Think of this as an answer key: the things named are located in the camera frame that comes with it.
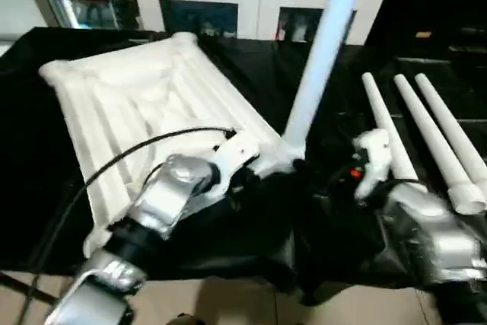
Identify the white plastic table leg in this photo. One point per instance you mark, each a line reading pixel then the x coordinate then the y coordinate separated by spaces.
pixel 319 58
pixel 384 123
pixel 437 142
pixel 456 131

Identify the white plastic table top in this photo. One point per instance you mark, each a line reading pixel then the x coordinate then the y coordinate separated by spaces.
pixel 129 97

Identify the black work mat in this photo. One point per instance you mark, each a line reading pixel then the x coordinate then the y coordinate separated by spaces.
pixel 251 249

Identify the small yellow tag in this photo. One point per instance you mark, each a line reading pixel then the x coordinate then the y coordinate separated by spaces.
pixel 423 34

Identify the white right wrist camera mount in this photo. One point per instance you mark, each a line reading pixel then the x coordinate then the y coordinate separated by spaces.
pixel 374 161

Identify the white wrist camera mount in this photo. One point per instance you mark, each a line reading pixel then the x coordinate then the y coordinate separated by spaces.
pixel 374 161
pixel 237 154

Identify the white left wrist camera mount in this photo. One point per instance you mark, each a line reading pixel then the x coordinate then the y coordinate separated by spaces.
pixel 237 154

